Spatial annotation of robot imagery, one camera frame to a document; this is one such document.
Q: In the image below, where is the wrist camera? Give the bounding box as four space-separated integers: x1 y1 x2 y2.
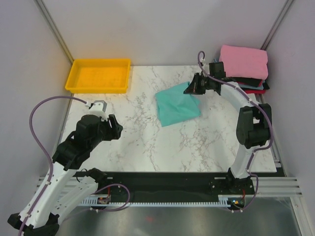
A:
89 100 107 120
200 58 208 67

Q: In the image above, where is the pink folded t shirt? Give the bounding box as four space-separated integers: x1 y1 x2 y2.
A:
219 45 268 80

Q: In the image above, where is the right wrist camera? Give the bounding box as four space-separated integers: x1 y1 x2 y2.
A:
200 58 208 67

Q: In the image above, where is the right aluminium frame post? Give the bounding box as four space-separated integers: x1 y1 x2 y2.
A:
260 0 296 51

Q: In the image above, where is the stack of folded t shirts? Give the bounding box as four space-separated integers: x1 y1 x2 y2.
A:
209 61 270 94

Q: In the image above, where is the white slotted cable duct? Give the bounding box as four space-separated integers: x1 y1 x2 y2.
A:
78 196 231 207

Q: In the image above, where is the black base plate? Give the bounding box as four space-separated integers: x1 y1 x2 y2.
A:
96 172 255 203

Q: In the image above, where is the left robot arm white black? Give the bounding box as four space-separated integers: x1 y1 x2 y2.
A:
7 114 123 236

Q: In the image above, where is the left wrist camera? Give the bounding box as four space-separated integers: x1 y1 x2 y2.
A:
89 100 107 120

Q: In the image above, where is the aluminium frame post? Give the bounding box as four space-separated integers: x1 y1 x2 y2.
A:
260 0 296 51
34 0 74 64

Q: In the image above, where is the yellow plastic tray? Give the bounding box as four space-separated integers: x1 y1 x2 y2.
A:
65 59 131 94

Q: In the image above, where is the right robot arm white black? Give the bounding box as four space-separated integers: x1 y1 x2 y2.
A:
184 62 274 194

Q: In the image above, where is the teal t shirt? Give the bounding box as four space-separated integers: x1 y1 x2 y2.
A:
155 82 201 127

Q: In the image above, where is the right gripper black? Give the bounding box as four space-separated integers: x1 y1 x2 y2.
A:
185 73 214 95

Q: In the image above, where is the left aluminium frame post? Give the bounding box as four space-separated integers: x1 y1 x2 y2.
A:
34 0 74 64

